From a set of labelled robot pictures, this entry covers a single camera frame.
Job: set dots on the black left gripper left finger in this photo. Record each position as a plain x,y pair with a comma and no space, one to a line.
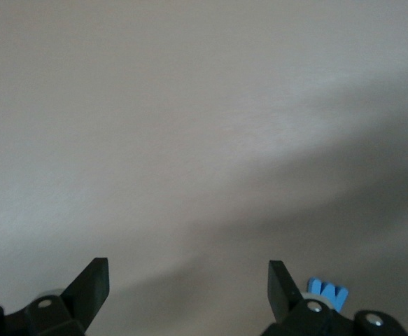
84,301

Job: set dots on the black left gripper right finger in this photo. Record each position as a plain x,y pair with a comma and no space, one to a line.
298,322

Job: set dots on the blue foam letter W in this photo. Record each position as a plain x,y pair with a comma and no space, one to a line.
326,290

